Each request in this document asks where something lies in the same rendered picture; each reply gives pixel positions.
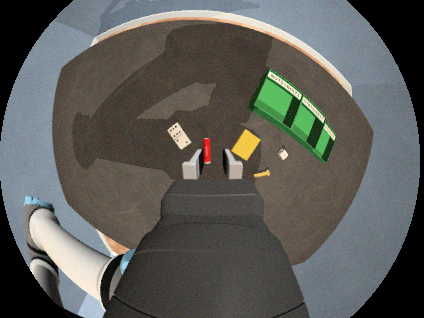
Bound yellow rectangular pad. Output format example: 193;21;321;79
231;129;260;161

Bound white domino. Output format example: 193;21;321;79
167;123;191;149

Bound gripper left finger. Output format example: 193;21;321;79
182;149;204;179

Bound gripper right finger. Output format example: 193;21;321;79
223;149;243;179

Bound red cylinder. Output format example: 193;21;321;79
203;138;211;164

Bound green rack of bins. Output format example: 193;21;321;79
247;69;337;163

